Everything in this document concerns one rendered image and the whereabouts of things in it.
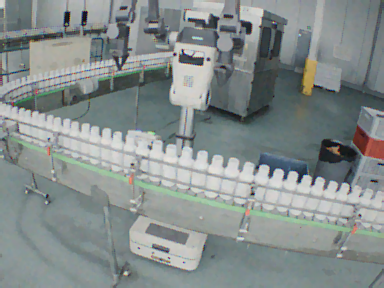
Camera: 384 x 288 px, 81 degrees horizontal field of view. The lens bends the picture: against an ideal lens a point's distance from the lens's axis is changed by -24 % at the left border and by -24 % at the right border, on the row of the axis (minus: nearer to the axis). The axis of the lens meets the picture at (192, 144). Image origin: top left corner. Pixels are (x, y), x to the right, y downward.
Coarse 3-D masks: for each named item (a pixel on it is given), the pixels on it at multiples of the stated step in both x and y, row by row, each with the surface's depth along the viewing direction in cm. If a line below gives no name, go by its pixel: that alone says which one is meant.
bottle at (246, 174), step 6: (246, 162) 105; (246, 168) 103; (252, 168) 103; (240, 174) 105; (246, 174) 103; (252, 174) 104; (246, 180) 103; (252, 180) 104; (240, 186) 105; (246, 186) 104; (234, 192) 109; (240, 192) 106; (246, 192) 106; (234, 198) 109
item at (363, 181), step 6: (348, 174) 282; (354, 174) 265; (348, 180) 279; (354, 180) 265; (360, 180) 264; (366, 180) 263; (372, 180) 295; (378, 180) 260; (360, 186) 267; (366, 186) 266; (372, 186) 264; (378, 186) 263
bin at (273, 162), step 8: (264, 160) 166; (272, 160) 164; (280, 160) 163; (288, 160) 161; (296, 160) 160; (272, 168) 166; (280, 168) 165; (288, 168) 163; (296, 168) 162; (304, 168) 160; (272, 176) 168
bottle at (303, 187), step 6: (306, 180) 98; (300, 186) 100; (306, 186) 98; (306, 192) 98; (294, 198) 102; (300, 198) 100; (306, 198) 100; (294, 204) 102; (300, 204) 101; (294, 210) 103
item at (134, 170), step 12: (0, 144) 129; (48, 144) 114; (132, 168) 105; (132, 180) 107; (132, 192) 110; (252, 192) 102; (348, 192) 106; (132, 204) 113; (252, 204) 97; (360, 204) 93; (348, 216) 96; (360, 216) 87; (240, 228) 103; (240, 240) 105; (348, 240) 93
